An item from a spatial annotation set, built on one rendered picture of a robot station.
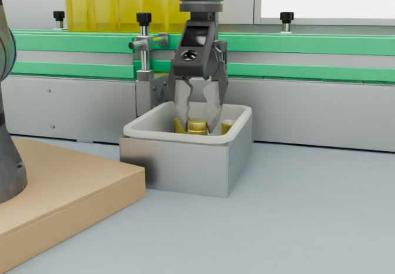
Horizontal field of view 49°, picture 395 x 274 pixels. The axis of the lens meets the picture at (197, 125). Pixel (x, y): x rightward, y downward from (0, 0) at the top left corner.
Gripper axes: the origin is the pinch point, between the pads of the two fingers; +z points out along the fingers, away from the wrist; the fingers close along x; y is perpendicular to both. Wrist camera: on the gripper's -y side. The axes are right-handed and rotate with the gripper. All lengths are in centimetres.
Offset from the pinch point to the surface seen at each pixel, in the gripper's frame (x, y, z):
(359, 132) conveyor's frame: -27.7, 15.9, 3.4
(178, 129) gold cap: 5.4, 6.2, 2.7
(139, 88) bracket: 13.4, 7.0, -4.5
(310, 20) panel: -17.0, 34.0, -16.6
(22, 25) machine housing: 61, 38, -14
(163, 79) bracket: 11.0, 14.1, -5.2
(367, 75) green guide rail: -28.3, 17.6, -7.2
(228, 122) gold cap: -3.6, 9.3, 1.5
